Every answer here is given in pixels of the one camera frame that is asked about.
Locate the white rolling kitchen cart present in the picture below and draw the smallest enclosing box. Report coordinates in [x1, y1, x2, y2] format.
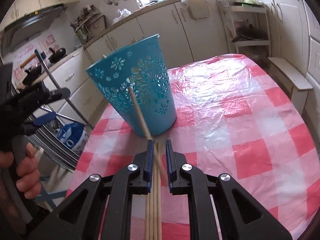
[217, 0, 271, 56]

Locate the person's left hand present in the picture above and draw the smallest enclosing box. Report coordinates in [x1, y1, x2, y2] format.
[1, 143, 41, 233]

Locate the blue white plastic bag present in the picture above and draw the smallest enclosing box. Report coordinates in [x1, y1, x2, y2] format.
[55, 123, 89, 155]

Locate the black wok on stove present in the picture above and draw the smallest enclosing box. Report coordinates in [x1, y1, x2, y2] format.
[49, 47, 66, 64]

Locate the range hood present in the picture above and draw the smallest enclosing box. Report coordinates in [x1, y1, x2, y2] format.
[1, 4, 67, 57]

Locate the red white checkered tablecloth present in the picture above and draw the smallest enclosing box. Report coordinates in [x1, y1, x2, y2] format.
[67, 54, 319, 239]

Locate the teal perforated plastic basket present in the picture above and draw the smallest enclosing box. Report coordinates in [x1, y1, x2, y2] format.
[86, 34, 177, 137]

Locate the white plastic bag on counter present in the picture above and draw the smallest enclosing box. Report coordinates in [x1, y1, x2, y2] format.
[112, 8, 132, 24]

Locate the small white wooden stool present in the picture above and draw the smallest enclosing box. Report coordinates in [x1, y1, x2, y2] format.
[268, 57, 313, 114]

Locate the white bag holder on cabinet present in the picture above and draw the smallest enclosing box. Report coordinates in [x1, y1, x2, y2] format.
[181, 0, 211, 20]

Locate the wall utensil rack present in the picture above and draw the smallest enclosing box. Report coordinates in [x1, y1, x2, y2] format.
[70, 5, 107, 45]

